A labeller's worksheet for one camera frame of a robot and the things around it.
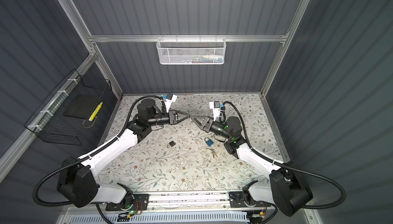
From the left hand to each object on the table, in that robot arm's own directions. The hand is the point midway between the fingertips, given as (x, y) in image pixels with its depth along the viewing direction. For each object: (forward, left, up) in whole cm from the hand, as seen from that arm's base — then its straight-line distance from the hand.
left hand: (190, 116), depth 70 cm
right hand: (-2, -2, -1) cm, 3 cm away
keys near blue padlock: (-5, -12, -30) cm, 33 cm away
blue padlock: (+1, -10, -29) cm, 31 cm away
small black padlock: (+2, +12, -30) cm, 32 cm away
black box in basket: (+9, +53, 0) cm, 54 cm away
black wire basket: (-2, +59, +4) cm, 59 cm away
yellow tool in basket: (+6, +46, -2) cm, 47 cm away
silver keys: (0, 0, 0) cm, 1 cm away
